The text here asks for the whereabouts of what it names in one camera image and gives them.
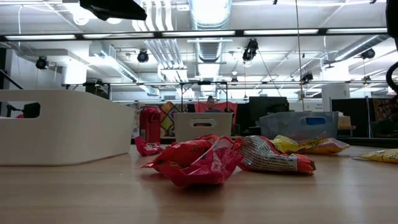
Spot red KitKat candy wrapper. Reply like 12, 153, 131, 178
134, 135, 165, 157
154, 134, 245, 188

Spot red white snack bag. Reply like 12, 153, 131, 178
236, 135, 317, 175

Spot yellow Sour Patch candy bag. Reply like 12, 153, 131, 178
352, 148, 398, 164
297, 131, 351, 156
269, 134, 302, 154

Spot black ceiling spotlight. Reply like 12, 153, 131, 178
300, 72, 314, 85
359, 47, 376, 60
35, 55, 49, 70
137, 49, 150, 64
241, 38, 259, 62

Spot white ceiling pipes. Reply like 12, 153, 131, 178
132, 0, 190, 82

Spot long ceiling light bar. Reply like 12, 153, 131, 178
0, 27, 389, 42

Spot red soda can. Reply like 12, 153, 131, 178
139, 105, 162, 144

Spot colourful patterned quilt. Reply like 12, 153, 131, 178
160, 100, 188, 138

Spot white plastic bin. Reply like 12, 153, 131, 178
0, 89, 137, 167

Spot person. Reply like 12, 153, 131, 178
203, 95, 223, 113

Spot light grey plastic bin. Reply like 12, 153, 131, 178
173, 112, 234, 144

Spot red cloth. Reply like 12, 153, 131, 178
194, 101, 239, 125

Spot black distant rig beam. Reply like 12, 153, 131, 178
61, 80, 398, 87

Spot black monitor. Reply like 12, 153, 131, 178
248, 96, 290, 127

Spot smoky translucent plastic bin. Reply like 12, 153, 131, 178
259, 111, 340, 141

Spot white cabinet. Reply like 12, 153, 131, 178
321, 83, 351, 113

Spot cardboard box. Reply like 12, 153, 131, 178
337, 114, 357, 131

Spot silver ceiling air duct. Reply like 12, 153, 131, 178
187, 0, 233, 63
334, 34, 389, 62

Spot thin hanging rope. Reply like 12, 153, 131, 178
294, 0, 305, 112

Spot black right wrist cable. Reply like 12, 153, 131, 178
385, 60, 398, 94

